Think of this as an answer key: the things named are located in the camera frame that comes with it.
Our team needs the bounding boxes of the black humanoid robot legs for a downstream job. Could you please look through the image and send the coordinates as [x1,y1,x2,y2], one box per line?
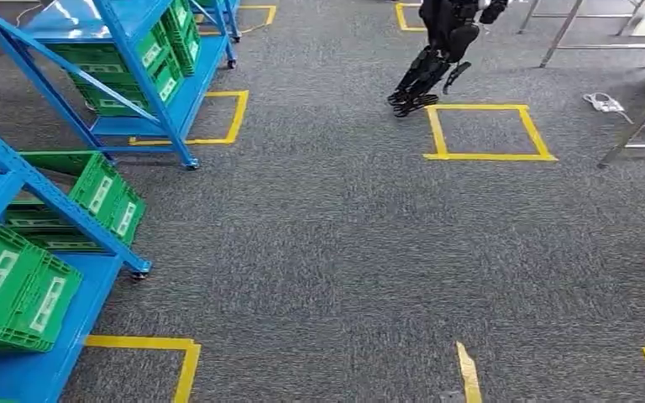
[386,0,510,119]

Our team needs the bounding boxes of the green plastic crate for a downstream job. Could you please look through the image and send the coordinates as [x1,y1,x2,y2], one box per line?
[16,149,147,249]
[0,222,83,354]
[46,22,171,76]
[160,0,202,76]
[2,207,134,254]
[75,52,185,118]

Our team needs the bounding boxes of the white power strip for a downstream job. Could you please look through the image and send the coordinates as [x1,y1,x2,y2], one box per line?
[582,92,625,114]

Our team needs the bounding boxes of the metal table leg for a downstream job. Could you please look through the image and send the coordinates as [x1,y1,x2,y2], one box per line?
[597,75,645,170]

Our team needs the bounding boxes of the large blue metal shelf rack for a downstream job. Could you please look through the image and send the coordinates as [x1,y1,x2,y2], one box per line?
[0,108,153,403]

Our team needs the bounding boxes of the metal frame table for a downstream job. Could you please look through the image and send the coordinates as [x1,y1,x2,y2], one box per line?
[517,0,645,69]

